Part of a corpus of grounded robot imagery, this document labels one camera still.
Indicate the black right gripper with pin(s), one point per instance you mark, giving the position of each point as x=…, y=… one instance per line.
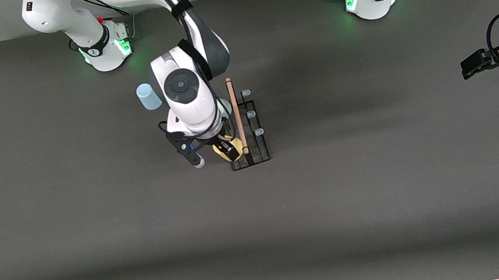
x=221, y=143

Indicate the yellow plastic cup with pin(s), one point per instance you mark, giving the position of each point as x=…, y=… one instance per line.
x=218, y=151

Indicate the light blue plastic cup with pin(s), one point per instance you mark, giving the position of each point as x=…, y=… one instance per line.
x=149, y=97

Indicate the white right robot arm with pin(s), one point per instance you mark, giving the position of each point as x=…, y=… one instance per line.
x=196, y=108

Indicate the pale green plastic cup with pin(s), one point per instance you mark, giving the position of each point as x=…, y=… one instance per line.
x=226, y=108

